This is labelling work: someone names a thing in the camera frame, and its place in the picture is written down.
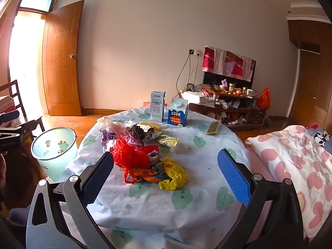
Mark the dark floral cloth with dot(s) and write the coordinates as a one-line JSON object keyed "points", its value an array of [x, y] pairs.
{"points": [[321, 136]]}

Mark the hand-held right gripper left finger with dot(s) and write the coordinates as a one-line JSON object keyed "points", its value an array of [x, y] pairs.
{"points": [[99, 176]]}

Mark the silver brown snack wrapper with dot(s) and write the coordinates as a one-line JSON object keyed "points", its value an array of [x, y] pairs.
{"points": [[151, 134]]}

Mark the red pink cloth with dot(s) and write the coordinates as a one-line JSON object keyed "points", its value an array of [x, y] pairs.
{"points": [[228, 64]]}

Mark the red plastic bag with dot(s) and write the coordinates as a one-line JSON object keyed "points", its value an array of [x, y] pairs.
{"points": [[127, 155]]}

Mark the orange plastic bag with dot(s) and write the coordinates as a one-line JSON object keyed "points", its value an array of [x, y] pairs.
{"points": [[264, 98]]}

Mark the yellow plastic bag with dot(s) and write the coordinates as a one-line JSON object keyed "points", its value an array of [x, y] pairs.
{"points": [[173, 179]]}

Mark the clear pink plastic bag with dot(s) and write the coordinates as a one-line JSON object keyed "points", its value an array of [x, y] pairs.
{"points": [[114, 127]]}

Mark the gold jar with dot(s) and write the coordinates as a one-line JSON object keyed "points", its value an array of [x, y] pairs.
{"points": [[231, 87]]}

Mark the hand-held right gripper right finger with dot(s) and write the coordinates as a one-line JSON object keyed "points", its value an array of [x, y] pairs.
{"points": [[233, 179]]}

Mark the pink heart blanket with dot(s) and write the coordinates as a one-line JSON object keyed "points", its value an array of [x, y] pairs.
{"points": [[298, 166]]}

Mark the white mug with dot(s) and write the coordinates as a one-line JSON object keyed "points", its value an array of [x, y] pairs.
{"points": [[249, 92]]}

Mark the wooden wardrobe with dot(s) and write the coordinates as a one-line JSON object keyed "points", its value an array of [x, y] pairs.
{"points": [[311, 83]]}

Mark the blue white gable carton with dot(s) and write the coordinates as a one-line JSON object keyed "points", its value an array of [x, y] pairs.
{"points": [[177, 115]]}

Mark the tall white milk carton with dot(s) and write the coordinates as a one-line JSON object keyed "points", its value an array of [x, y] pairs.
{"points": [[157, 106]]}

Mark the green snack bar packet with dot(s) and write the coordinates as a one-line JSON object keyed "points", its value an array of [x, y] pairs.
{"points": [[214, 127]]}

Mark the black foam net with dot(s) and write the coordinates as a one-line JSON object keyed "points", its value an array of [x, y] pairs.
{"points": [[137, 129]]}

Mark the purple plastic bag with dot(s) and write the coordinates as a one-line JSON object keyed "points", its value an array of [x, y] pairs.
{"points": [[106, 136]]}

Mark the wooden door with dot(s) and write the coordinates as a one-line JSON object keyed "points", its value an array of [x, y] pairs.
{"points": [[62, 70]]}

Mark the black television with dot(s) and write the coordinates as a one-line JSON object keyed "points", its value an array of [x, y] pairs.
{"points": [[215, 79]]}

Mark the light blue cartoon bin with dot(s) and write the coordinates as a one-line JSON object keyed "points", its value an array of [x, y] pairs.
{"points": [[57, 158]]}

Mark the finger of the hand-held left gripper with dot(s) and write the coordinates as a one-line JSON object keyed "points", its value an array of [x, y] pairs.
{"points": [[10, 131], [9, 116]]}

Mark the wooden television cabinet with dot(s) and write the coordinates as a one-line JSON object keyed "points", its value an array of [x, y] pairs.
{"points": [[256, 114]]}

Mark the wall socket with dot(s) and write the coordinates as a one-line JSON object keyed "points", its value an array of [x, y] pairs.
{"points": [[195, 52]]}

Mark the person's leg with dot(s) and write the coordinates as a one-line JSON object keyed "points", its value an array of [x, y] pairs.
{"points": [[16, 216]]}

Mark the orange snack wrapper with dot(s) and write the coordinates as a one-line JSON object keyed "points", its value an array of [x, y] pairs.
{"points": [[145, 173]]}

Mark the dark wooden chair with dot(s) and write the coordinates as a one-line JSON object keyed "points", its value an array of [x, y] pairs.
{"points": [[15, 93]]}

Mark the white flat box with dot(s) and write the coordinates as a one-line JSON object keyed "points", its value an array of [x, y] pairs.
{"points": [[194, 97]]}

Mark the red gift bag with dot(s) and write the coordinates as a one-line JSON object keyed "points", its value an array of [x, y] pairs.
{"points": [[146, 104]]}

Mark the yellow sponge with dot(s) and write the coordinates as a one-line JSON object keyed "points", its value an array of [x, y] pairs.
{"points": [[153, 125]]}

